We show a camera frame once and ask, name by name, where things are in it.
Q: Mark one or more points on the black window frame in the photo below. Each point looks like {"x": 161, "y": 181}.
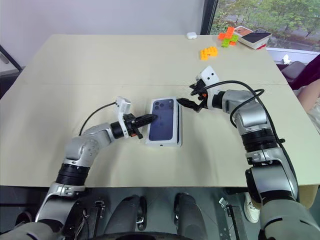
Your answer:
{"x": 208, "y": 16}

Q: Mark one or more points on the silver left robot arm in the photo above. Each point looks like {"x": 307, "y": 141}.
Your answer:
{"x": 95, "y": 140}

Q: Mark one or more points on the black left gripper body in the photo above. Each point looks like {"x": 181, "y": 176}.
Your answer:
{"x": 132, "y": 127}

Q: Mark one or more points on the white red-edged phone box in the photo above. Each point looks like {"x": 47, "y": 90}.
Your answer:
{"x": 256, "y": 38}

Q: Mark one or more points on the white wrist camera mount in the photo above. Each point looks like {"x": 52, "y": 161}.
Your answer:
{"x": 208, "y": 75}
{"x": 122, "y": 105}

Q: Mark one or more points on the white phone box lid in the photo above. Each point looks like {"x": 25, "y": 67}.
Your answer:
{"x": 163, "y": 125}

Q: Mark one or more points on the crumpled white tissue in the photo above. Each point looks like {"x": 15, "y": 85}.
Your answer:
{"x": 287, "y": 59}

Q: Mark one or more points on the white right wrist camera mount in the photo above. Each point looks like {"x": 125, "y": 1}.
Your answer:
{"x": 208, "y": 75}

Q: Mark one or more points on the silver metal bracket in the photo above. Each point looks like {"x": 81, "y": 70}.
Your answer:
{"x": 227, "y": 208}

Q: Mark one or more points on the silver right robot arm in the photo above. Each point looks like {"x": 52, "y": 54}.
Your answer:
{"x": 252, "y": 117}

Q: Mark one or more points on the white sneaker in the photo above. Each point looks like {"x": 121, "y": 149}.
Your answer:
{"x": 252, "y": 210}

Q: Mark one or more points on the tan cardboard box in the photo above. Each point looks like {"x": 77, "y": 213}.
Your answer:
{"x": 311, "y": 193}

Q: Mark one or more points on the dark grey rounded leg cover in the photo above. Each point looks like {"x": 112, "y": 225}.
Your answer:
{"x": 126, "y": 216}
{"x": 188, "y": 216}

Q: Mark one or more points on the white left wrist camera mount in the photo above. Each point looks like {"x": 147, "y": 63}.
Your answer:
{"x": 122, "y": 105}

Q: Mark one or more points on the person in maroon clothing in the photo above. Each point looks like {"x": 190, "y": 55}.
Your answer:
{"x": 311, "y": 82}

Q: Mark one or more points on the white earbuds case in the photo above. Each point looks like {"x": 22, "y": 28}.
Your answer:
{"x": 191, "y": 35}

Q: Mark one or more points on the dark grey bag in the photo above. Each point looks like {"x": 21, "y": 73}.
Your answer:
{"x": 293, "y": 71}

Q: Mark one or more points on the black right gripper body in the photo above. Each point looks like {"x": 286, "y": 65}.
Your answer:
{"x": 201, "y": 95}

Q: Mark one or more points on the orange toy brick cluster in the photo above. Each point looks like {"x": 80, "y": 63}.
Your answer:
{"x": 227, "y": 33}

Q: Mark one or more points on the yellow toy brick cluster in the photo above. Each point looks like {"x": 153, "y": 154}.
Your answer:
{"x": 208, "y": 53}

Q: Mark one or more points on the white box with orange print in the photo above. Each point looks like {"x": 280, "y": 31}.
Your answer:
{"x": 242, "y": 30}

